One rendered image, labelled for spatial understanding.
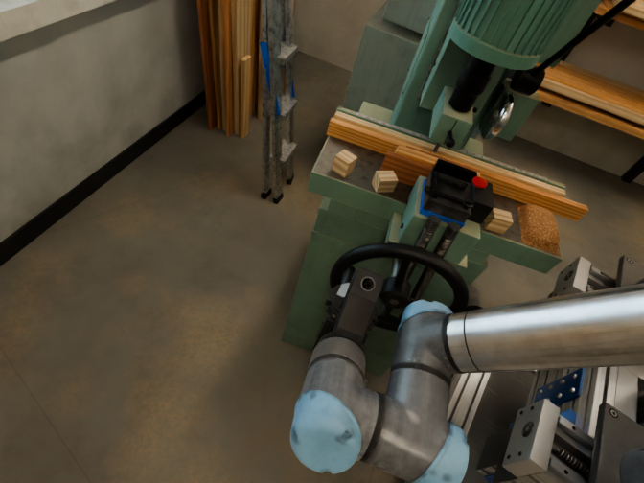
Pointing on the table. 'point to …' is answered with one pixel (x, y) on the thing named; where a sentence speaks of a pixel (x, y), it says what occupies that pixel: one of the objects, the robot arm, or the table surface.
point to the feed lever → (524, 80)
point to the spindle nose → (471, 83)
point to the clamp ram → (454, 171)
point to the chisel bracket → (448, 121)
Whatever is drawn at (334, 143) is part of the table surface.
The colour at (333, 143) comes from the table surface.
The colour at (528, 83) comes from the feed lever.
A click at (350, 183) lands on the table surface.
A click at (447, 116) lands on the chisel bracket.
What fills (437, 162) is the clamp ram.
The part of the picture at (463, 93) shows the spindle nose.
